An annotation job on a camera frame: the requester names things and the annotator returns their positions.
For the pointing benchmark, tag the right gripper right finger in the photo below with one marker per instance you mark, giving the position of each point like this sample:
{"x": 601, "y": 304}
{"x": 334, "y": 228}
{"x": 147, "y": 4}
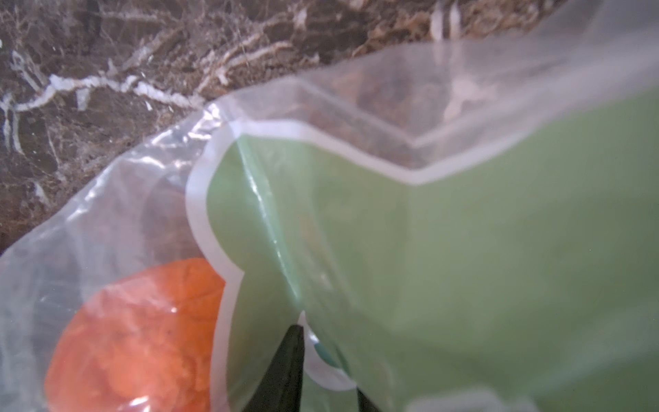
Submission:
{"x": 365, "y": 404}

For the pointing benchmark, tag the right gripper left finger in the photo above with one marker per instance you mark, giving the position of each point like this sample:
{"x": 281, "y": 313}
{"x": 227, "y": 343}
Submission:
{"x": 281, "y": 387}

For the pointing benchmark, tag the green-seal clear zip-top bag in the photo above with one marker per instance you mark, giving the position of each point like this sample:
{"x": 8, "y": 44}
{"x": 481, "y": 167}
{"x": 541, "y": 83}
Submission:
{"x": 457, "y": 226}

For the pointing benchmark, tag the orange mandarin in green bag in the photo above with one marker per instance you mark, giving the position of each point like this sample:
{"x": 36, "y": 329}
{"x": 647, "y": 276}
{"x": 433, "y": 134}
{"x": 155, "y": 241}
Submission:
{"x": 143, "y": 343}

